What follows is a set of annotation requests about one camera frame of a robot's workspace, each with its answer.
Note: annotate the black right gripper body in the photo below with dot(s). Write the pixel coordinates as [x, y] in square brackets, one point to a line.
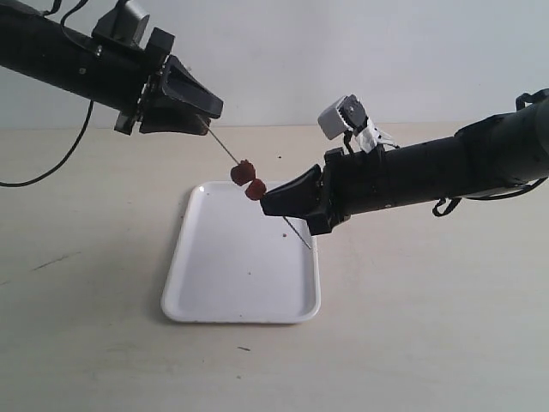
[350, 184]

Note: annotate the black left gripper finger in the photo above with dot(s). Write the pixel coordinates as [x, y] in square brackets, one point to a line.
[167, 119]
[184, 92]

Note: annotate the white rectangular plastic tray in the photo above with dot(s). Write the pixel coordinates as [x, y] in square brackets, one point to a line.
[234, 265]

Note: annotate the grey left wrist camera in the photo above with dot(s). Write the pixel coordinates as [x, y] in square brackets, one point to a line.
[124, 24]

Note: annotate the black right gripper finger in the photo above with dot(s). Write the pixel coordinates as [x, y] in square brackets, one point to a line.
[296, 198]

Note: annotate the red berry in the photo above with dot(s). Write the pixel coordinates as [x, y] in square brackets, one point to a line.
[243, 173]
[255, 190]

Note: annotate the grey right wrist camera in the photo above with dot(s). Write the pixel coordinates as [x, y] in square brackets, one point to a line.
[347, 117]

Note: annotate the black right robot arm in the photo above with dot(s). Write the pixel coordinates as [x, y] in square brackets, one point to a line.
[502, 156]

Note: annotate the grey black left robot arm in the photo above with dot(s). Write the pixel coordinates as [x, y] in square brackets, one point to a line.
[50, 52]

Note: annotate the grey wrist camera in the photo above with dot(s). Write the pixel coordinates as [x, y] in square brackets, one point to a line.
[124, 24]
[347, 117]

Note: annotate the red berry top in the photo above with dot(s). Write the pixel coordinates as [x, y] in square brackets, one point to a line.
[255, 190]

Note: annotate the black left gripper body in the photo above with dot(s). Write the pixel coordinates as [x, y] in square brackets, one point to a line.
[150, 65]

